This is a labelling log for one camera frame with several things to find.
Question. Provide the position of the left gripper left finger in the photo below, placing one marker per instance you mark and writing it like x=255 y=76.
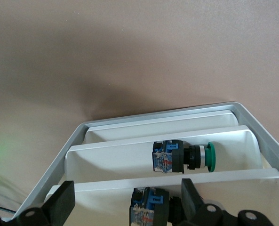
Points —
x=59 y=202

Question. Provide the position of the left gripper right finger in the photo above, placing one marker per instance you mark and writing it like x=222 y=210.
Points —
x=191 y=200

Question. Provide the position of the white drawer holding orange button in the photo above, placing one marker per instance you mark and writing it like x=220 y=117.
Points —
x=101 y=204

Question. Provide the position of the orange push button switch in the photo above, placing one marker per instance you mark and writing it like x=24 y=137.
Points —
x=148 y=207

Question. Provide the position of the empty white drawer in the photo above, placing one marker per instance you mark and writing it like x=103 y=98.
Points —
x=177 y=124

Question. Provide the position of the green push button switch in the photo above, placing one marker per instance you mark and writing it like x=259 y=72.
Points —
x=167 y=157

